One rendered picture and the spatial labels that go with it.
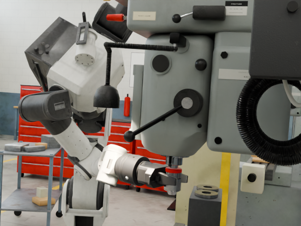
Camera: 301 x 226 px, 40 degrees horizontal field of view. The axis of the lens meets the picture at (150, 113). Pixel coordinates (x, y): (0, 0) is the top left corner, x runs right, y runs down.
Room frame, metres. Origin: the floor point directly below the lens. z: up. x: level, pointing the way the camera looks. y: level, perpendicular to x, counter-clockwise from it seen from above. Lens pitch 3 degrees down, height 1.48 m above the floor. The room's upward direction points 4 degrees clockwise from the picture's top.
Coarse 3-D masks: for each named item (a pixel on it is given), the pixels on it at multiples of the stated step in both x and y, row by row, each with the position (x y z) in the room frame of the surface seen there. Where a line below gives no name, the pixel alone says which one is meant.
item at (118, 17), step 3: (108, 15) 1.30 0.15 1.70; (111, 15) 1.29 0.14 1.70; (114, 15) 1.29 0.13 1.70; (117, 15) 1.29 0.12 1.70; (120, 15) 1.28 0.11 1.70; (123, 15) 1.29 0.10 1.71; (108, 18) 1.30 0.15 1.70; (111, 18) 1.29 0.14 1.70; (114, 18) 1.29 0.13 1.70; (117, 18) 1.29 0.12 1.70; (120, 18) 1.28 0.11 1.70; (123, 18) 1.29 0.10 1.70; (126, 18) 1.28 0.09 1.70; (117, 21) 1.30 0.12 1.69; (120, 21) 1.29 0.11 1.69
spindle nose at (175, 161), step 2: (166, 158) 1.13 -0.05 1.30; (168, 158) 1.12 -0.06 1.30; (172, 158) 1.12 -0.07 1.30; (174, 158) 1.11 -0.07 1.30; (176, 158) 1.12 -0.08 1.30; (178, 158) 1.12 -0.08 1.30; (180, 158) 1.12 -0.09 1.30; (182, 158) 1.13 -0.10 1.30; (166, 160) 1.13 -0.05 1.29; (168, 160) 1.12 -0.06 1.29; (172, 160) 1.12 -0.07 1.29; (174, 160) 1.11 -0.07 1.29; (176, 160) 1.12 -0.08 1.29; (178, 160) 1.12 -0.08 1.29; (180, 160) 1.12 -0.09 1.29; (182, 160) 1.13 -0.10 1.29; (166, 162) 1.13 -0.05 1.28; (168, 162) 1.12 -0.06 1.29; (172, 162) 1.12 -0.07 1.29; (174, 162) 1.12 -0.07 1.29; (176, 162) 1.12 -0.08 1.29; (178, 162) 1.12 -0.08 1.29; (180, 162) 1.12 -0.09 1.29; (182, 162) 1.13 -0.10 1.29; (172, 164) 1.12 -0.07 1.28; (174, 164) 1.12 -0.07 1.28; (176, 164) 1.12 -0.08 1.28; (178, 164) 1.12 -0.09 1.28; (180, 164) 1.12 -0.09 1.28; (182, 164) 1.14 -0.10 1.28
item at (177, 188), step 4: (172, 176) 1.12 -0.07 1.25; (176, 176) 1.12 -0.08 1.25; (180, 176) 1.12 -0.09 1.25; (180, 180) 1.13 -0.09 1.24; (180, 184) 1.13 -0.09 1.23; (164, 188) 1.13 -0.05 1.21; (168, 188) 1.12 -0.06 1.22; (172, 188) 1.12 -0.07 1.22; (176, 188) 1.12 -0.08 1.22; (180, 188) 1.13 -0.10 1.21
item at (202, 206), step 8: (200, 184) 1.70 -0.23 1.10; (192, 192) 1.60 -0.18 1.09; (200, 192) 1.56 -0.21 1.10; (208, 192) 1.58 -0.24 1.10; (216, 192) 1.57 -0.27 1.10; (192, 200) 1.51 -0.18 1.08; (200, 200) 1.51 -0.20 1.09; (208, 200) 1.50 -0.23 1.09; (216, 200) 1.50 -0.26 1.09; (192, 208) 1.51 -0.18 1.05; (200, 208) 1.51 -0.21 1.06; (208, 208) 1.50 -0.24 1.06; (216, 208) 1.50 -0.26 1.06; (192, 216) 1.51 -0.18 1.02; (200, 216) 1.51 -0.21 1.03; (208, 216) 1.50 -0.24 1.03; (216, 216) 1.50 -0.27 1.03; (192, 224) 1.51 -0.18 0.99; (200, 224) 1.51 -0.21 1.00; (208, 224) 1.50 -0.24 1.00; (216, 224) 1.50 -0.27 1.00
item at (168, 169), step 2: (166, 168) 1.13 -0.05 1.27; (168, 168) 1.13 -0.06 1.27; (170, 168) 1.13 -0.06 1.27; (178, 168) 1.14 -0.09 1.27; (180, 168) 1.14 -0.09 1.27; (166, 170) 1.13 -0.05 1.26; (168, 170) 1.12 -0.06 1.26; (170, 170) 1.12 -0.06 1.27; (172, 170) 1.12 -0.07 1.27; (174, 170) 1.12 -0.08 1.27; (176, 170) 1.12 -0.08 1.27; (178, 170) 1.12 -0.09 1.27; (180, 170) 1.12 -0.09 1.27; (168, 172) 1.12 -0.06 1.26; (170, 172) 1.12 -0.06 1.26; (172, 172) 1.12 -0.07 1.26; (174, 172) 1.12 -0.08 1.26; (176, 172) 1.12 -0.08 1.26; (178, 172) 1.12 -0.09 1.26; (180, 172) 1.12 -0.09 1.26
